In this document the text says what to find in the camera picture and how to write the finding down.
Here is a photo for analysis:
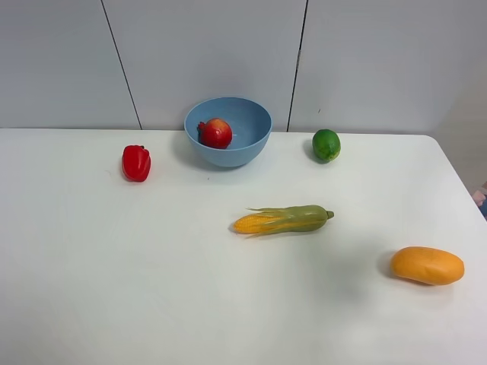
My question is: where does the pink object at table edge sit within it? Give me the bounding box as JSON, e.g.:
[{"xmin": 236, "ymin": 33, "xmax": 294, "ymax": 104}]
[{"xmin": 472, "ymin": 182, "xmax": 487, "ymax": 219}]

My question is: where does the orange mango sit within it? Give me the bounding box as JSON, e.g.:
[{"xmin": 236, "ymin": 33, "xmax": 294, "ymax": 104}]
[{"xmin": 390, "ymin": 246, "xmax": 465, "ymax": 286}]

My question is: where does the corn cob with husk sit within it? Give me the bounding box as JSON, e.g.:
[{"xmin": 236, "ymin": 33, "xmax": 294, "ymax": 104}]
[{"xmin": 231, "ymin": 205, "xmax": 335, "ymax": 236}]

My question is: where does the red bell pepper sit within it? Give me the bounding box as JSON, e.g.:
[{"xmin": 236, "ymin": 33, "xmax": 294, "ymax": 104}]
[{"xmin": 122, "ymin": 144, "xmax": 151, "ymax": 183}]

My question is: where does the blue plastic bowl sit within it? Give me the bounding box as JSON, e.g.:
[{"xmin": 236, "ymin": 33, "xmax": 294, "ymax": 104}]
[{"xmin": 184, "ymin": 97, "xmax": 273, "ymax": 168}]

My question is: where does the red pomegranate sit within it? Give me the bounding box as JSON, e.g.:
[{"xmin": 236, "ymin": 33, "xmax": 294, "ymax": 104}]
[{"xmin": 197, "ymin": 118, "xmax": 233, "ymax": 149}]

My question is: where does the green lime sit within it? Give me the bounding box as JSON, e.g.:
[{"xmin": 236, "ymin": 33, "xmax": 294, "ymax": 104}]
[{"xmin": 312, "ymin": 129, "xmax": 341, "ymax": 163}]

